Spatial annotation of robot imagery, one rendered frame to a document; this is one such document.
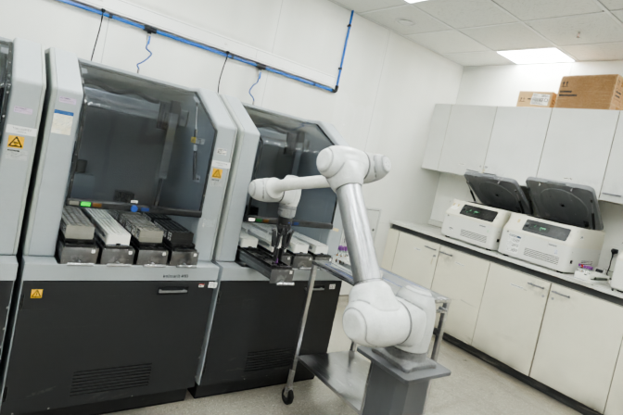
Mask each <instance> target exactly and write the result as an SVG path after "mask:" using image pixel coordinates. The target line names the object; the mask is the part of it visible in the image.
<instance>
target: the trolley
mask: <svg viewBox="0 0 623 415"><path fill-rule="evenodd" d="M331 264H332V261H328V260H313V261H312V262H311V272H310V277H309V281H308V286H307V290H306V295H305V299H304V303H303V308H302V312H301V317H300V321H299V329H298V334H297V338H296V343H295V347H294V351H293V356H292V360H291V365H290V369H289V374H288V378H287V383H286V387H285V388H284V389H283V391H282V399H283V402H284V403H285V404H286V405H290V404H292V402H293V399H294V394H293V389H294V386H293V385H292V384H293V380H294V375H295V371H296V367H297V362H298V361H299V362H300V363H301V364H302V365H303V366H305V367H306V368H307V369H308V370H309V371H310V372H311V373H313V374H314V375H315V376H316V377H317V378H318V379H319V380H320V381H321V382H323V383H324V384H325V385H326V386H327V387H328V388H329V389H331V390H332V391H333V392H334V393H335V394H336V395H337V396H338V397H340V398H341V399H342V400H343V401H344V402H345V403H346V404H347V405H349V406H350V407H351V408H352V409H353V410H354V411H355V412H357V413H358V414H359V415H362V406H363V402H364V398H365V394H366V389H367V385H368V381H369V377H370V372H371V369H372V364H373V362H372V361H371V363H370V362H368V361H367V360H366V359H364V358H363V357H361V356H360V355H358V354H357V353H356V352H355V349H356V345H357V344H356V343H354V342H352V341H351V345H350V350H348V351H339V352H330V353H321V354H312V355H303V356H299V350H300V345H301V341H302V336H303V332H304V328H305V323H306V319H307V314H308V310H309V305H310V301H311V297H312V288H313V284H314V280H315V275H316V271H317V267H319V268H321V269H322V270H325V271H327V272H329V273H331V274H332V275H334V276H336V277H338V278H339V279H340V280H342V281H344V282H346V283H349V284H350V285H352V286H355V285H354V281H353V277H352V276H350V275H348V274H347V273H346V272H344V271H342V270H339V269H336V268H334V267H332V266H331ZM379 269H380V270H381V271H383V277H382V281H383V282H385V283H387V284H388V285H389V286H390V288H391V290H392V292H393V294H394V296H396V294H397V292H398V291H399V290H400V289H401V288H402V287H404V286H407V285H414V286H417V287H420V288H423V289H426V290H427V291H429V292H430V293H431V295H432V296H433V297H434V300H435V304H437V303H443V305H442V307H441V306H439V309H436V313H440V317H439V325H438V329H437V333H436V337H435V342H434V345H433V350H432V354H431V359H433V360H435V361H436V362H437V360H438V355H439V349H440V344H441V340H442V336H443V332H444V328H445V323H446V320H447V316H448V311H449V307H450V303H451V299H450V298H448V297H446V296H443V295H441V294H439V293H436V292H434V291H432V290H430V289H428V288H425V287H424V286H422V285H420V284H418V283H414V282H412V281H410V280H408V279H406V278H403V277H401V276H400V275H398V274H396V273H394V272H391V271H389V270H386V269H384V268H381V267H379ZM432 381H433V380H430V382H429V387H428V390H427V395H426V402H425V406H424V410H423V414H422V415H425V413H426V405H427V400H428V397H429V393H430V388H431V384H432Z"/></svg>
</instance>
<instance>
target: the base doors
mask: <svg viewBox="0 0 623 415"><path fill-rule="evenodd" d="M425 245H426V246H428V247H431V248H433V249H437V250H432V249H430V248H427V247H425ZM415 247H416V248H419V249H421V251H419V250H416V249H414V248H415ZM439 251H441V252H444V253H446V254H449V255H452V257H451V256H448V255H445V254H442V253H439ZM433 255H436V256H435V257H433ZM432 258H433V261H432V264H430V262H431V259H432ZM455 261H456V262H459V263H461V264H463V265H464V267H463V266H460V265H458V264H456V263H455ZM381 268H384V269H386V270H389V271H391V272H394V273H396V274H398V275H400V276H401V277H403V278H406V279H408V280H410V281H412V282H414V283H418V284H420V285H422V286H424V287H425V288H428V289H430V290H432V291H434V292H436V293H439V294H441V295H443V296H446V297H448V298H450V299H451V303H450V307H449V311H448V316H447V320H446V323H445V328H444V332H445V333H447V334H449V335H451V336H453V337H455V338H457V339H459V340H461V341H463V342H465V343H467V344H469V345H470V346H473V347H474V348H476V349H478V350H480V351H482V352H484V353H486V354H488V355H489V356H491V357H493V358H496V359H497V360H499V361H501V362H502V363H504V364H506V365H508V366H510V367H512V368H514V369H515V370H517V371H520V372H522V373H524V374H525V375H527V376H530V377H532V378H534V379H536V380H537V381H539V382H541V383H543V384H546V385H548V386H550V387H551V388H553V389H555V390H557V391H559V392H561V393H562V394H564V395H566V396H569V397H571V398H573V399H575V400H577V401H578V402H580V403H582V404H584V405H585V406H587V407H589V408H591V409H594V410H596V411H598V412H600V413H602V414H603V415H623V307H621V306H618V305H615V304H612V303H609V302H606V301H603V300H601V299H598V298H595V297H592V296H587V295H584V294H582V293H580V292H577V291H574V290H571V289H568V288H565V287H563V286H560V285H557V284H554V283H548V282H545V281H544V280H541V279H538V278H535V277H532V276H529V275H526V274H524V273H521V272H519V271H516V270H511V269H508V268H505V267H503V266H500V265H497V264H495V263H492V262H488V261H486V260H483V259H481V258H476V257H473V256H470V255H467V254H465V253H462V252H459V251H456V250H453V249H450V248H448V247H445V246H442V245H437V244H435V243H432V242H429V241H427V240H424V239H421V238H418V237H415V236H412V235H409V234H407V233H403V232H399V231H396V230H393V229H390V228H389V230H388V238H387V242H386V246H385V251H384V255H383V259H382V263H381ZM510 283H513V284H516V285H519V286H522V287H524V288H523V289H520V288H517V287H514V286H512V285H510ZM528 283H533V284H535V285H537V286H540V287H544V289H540V288H539V287H536V286H533V285H530V284H528ZM551 285H552V287H551ZM550 288H551V291H550ZM552 291H556V292H557V293H560V294H562V295H565V296H570V298H567V297H565V296H560V295H558V294H555V293H553V292H552ZM549 292H550V294H549ZM541 295H544V297H542V296H541ZM548 297H549V298H548ZM551 297H553V300H551ZM547 300H548V302H547ZM546 304H547V306H546ZM545 308H546V310H545ZM544 311H545V314H544ZM543 315H544V318H543ZM542 319H543V321H542ZM541 324H542V325H541ZM540 327H541V328H540ZM539 335H540V337H539ZM538 338H539V341H538ZM537 342H538V344H537ZM536 347H537V348H536ZM535 350H536V352H535ZM534 354H535V357H534ZM533 358H534V360H533ZM532 361H533V364H532ZM531 365H532V368H531ZM530 369H531V371H530ZM529 374H530V375H529ZM613 376H614V377H613Z"/></svg>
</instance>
